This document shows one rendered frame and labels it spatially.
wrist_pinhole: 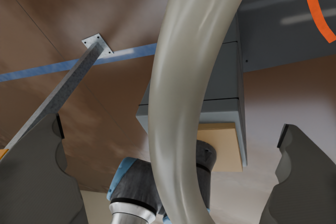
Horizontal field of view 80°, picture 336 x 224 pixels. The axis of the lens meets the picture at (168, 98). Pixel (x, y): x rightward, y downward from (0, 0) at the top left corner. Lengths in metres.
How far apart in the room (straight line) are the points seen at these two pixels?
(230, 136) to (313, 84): 1.20
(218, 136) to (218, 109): 0.11
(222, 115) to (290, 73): 1.10
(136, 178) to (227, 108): 0.37
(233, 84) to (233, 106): 0.11
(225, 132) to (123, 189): 0.39
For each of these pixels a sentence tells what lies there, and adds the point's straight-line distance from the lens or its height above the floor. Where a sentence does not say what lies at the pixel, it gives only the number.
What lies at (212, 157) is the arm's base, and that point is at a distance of 0.82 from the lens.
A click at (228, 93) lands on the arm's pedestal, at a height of 0.76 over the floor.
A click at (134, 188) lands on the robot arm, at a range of 0.68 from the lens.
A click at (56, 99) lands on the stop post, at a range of 1.43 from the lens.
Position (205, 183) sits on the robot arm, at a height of 1.03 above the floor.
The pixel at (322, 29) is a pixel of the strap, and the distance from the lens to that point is 1.57.
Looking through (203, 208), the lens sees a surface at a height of 1.26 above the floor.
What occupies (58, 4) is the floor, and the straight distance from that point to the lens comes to 1.83.
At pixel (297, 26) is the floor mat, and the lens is 1.52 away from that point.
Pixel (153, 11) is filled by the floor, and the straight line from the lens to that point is 1.49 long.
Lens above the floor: 1.30
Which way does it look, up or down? 41 degrees down
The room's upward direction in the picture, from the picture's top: 164 degrees counter-clockwise
